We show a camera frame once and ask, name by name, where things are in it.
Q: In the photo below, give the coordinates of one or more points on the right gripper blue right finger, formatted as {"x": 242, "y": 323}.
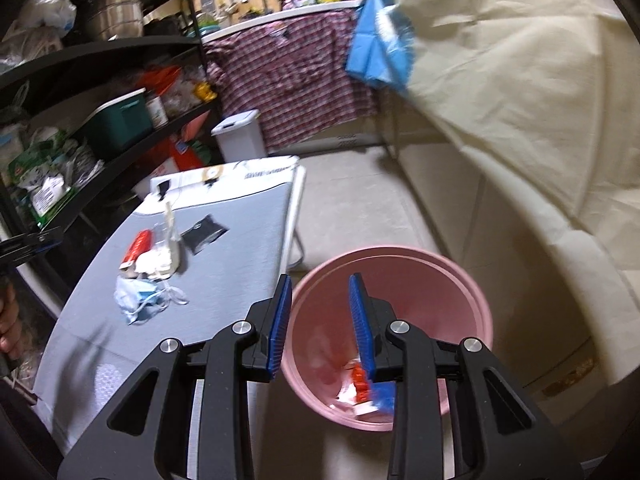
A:
{"x": 370, "y": 319}

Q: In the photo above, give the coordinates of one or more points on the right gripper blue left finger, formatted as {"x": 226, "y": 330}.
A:
{"x": 269, "y": 318}

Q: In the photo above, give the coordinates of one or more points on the pink plastic trash bucket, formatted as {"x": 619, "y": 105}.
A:
{"x": 427, "y": 290}

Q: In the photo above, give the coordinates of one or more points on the red trash inside bucket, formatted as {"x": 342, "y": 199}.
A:
{"x": 360, "y": 381}

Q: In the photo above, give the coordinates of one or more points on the white trash inside bucket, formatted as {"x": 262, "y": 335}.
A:
{"x": 378, "y": 399}

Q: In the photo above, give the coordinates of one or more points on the white small trash bin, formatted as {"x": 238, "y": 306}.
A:
{"x": 239, "y": 137}

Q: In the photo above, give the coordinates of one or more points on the left hand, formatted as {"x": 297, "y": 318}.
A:
{"x": 11, "y": 329}

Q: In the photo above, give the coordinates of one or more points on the green white package on shelf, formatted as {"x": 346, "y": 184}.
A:
{"x": 52, "y": 170}

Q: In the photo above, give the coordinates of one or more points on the grey ironing board cover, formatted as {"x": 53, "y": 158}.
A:
{"x": 169, "y": 399}

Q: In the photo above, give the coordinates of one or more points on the black foil pouch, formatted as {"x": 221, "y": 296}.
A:
{"x": 202, "y": 233}

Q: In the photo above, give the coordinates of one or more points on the white open cardboard box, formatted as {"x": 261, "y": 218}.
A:
{"x": 162, "y": 260}

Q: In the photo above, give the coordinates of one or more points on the red small packet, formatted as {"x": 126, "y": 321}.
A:
{"x": 141, "y": 244}

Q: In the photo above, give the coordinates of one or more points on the blue surgical face mask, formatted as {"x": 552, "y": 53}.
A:
{"x": 140, "y": 299}

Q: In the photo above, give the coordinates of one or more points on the teal storage box white lid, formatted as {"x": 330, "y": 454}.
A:
{"x": 117, "y": 123}

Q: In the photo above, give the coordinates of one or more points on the black metal shelf rack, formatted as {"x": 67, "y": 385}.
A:
{"x": 62, "y": 75}

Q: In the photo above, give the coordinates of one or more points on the red plaid shirt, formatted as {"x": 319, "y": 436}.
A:
{"x": 294, "y": 73}

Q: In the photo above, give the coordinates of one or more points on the steel pot on shelf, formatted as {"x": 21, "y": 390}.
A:
{"x": 114, "y": 19}

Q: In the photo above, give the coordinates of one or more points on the blue and cream cloth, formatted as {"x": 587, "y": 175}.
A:
{"x": 543, "y": 97}

